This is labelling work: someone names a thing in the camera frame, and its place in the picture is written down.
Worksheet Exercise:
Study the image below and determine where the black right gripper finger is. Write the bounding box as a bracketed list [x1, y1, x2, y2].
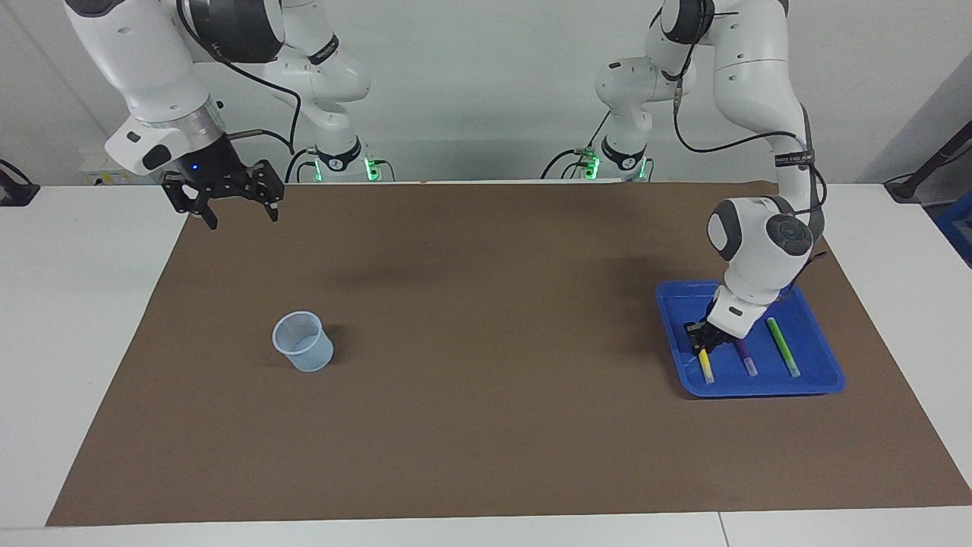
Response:
[240, 160, 286, 223]
[163, 172, 220, 231]

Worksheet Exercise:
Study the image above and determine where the green marker pen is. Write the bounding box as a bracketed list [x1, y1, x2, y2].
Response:
[765, 317, 803, 379]

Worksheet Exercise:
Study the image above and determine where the blue plastic tray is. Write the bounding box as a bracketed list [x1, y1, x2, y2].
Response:
[655, 279, 846, 400]

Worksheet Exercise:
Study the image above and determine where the translucent plastic cup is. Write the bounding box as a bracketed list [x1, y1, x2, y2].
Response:
[272, 310, 336, 374]

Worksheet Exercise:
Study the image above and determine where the black clamp stand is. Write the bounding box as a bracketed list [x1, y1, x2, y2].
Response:
[885, 118, 972, 204]
[0, 158, 41, 207]

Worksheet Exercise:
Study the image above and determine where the brown table mat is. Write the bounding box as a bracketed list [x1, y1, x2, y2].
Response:
[46, 180, 972, 527]

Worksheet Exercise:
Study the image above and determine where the blue crate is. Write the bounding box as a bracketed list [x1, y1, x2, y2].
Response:
[936, 190, 972, 268]

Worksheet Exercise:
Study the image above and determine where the white wall socket box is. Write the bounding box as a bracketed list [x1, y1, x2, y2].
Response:
[80, 149, 165, 187]

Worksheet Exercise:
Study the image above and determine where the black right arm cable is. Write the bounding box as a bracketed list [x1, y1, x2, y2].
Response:
[176, 0, 306, 157]

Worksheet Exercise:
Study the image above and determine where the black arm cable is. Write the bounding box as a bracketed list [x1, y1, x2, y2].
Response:
[671, 0, 830, 263]
[176, 0, 306, 157]

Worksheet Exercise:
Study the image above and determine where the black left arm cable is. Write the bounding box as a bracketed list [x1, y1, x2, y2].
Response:
[671, 0, 830, 263]

